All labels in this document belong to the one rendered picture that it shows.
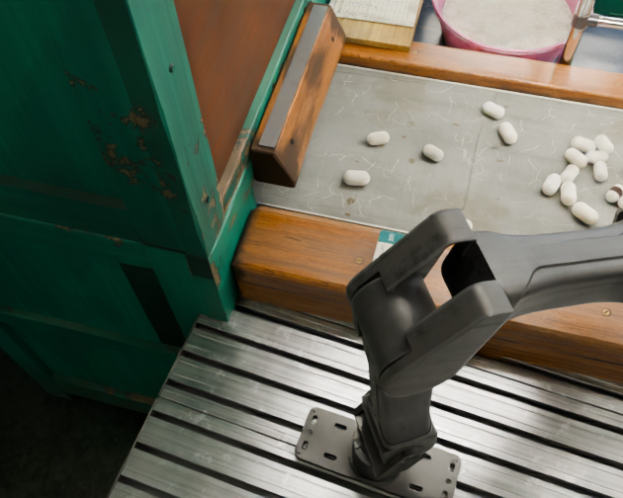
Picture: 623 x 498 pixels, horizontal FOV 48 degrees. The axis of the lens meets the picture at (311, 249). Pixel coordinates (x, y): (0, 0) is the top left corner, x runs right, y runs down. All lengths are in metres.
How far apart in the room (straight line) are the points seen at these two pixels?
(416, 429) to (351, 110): 0.56
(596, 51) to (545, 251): 0.86
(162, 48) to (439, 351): 0.34
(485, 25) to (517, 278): 0.82
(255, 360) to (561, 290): 0.52
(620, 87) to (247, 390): 0.72
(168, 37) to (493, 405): 0.61
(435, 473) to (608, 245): 0.43
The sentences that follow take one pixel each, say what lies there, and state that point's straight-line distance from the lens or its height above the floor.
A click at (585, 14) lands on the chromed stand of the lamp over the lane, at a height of 0.86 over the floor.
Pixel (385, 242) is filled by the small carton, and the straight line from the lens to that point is 0.91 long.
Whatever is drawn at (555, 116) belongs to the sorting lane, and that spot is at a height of 0.74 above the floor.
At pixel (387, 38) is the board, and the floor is 0.78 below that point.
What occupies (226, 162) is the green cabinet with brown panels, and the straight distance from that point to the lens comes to 0.88.
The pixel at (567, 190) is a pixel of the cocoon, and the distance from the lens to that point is 1.04.
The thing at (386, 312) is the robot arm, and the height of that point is 1.08.
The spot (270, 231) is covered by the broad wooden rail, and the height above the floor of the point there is 0.76.
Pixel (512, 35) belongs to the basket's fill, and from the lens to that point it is 1.27.
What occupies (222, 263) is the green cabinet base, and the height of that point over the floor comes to 0.78.
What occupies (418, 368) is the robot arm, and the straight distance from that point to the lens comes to 0.52.
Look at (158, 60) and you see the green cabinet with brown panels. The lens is 0.63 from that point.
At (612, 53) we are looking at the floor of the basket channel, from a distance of 1.38.
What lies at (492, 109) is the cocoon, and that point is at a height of 0.76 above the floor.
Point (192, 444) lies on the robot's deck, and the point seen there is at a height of 0.67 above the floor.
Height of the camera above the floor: 1.55
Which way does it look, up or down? 58 degrees down
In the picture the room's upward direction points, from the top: 4 degrees counter-clockwise
